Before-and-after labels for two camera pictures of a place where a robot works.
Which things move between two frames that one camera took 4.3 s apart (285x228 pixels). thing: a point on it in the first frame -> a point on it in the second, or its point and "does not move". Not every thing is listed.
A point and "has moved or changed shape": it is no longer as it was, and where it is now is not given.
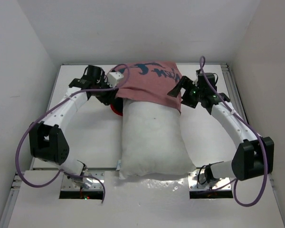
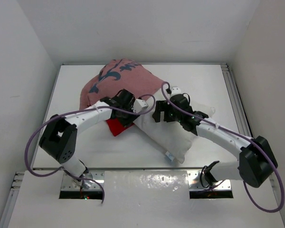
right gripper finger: (183, 81) -> (161, 106)
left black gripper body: (104, 96) -> (125, 118)
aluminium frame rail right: (232, 91) does not move
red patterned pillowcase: (150, 81) has moved or changed shape
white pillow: (153, 141) has moved or changed shape
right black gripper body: (186, 89) -> (161, 111)
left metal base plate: (89, 181) does not move
